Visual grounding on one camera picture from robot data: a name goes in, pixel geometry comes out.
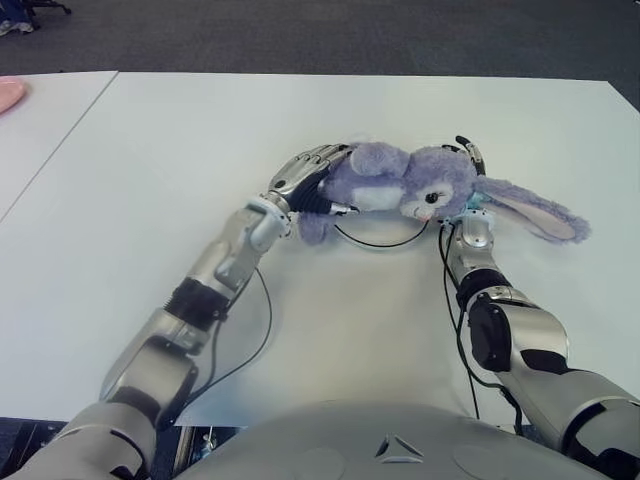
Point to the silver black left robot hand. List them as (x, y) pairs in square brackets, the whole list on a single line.
[(300, 172)]

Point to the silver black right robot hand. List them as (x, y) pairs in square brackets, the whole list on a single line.
[(475, 155)]

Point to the purple plush rabbit doll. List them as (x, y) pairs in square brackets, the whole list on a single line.
[(440, 170)]

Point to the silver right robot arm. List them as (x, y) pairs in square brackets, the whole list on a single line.
[(535, 330)]

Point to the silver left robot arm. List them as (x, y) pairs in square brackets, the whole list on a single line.
[(165, 350)]

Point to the white plate with black rim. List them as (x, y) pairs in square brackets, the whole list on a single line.
[(380, 245)]

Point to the pink plate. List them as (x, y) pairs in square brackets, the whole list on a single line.
[(10, 95)]

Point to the grey robot torso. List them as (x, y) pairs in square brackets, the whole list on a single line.
[(390, 440)]

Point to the black office chair base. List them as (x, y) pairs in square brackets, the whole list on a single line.
[(47, 6)]

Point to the white sneaker shoe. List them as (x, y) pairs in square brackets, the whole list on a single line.
[(15, 28)]

